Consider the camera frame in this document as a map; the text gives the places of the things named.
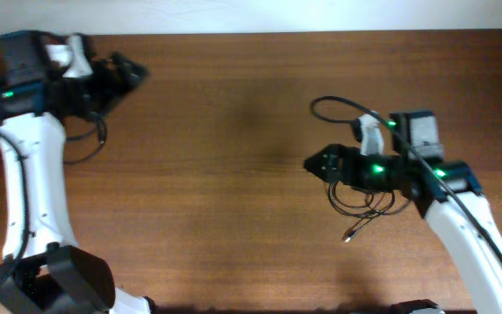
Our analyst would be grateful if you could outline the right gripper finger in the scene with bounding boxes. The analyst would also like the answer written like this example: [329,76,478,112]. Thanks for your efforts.
[310,167,336,183]
[303,144,340,168]

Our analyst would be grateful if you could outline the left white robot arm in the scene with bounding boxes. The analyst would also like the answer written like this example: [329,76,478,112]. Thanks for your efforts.
[0,31,158,313]

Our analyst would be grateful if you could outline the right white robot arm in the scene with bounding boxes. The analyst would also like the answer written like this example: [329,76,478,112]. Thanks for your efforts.
[303,111,502,313]

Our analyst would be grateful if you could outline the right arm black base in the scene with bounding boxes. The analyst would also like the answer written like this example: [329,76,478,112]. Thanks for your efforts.
[390,299,444,314]

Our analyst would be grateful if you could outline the black USB cable long tail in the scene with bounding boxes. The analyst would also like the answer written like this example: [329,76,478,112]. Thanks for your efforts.
[62,111,108,166]

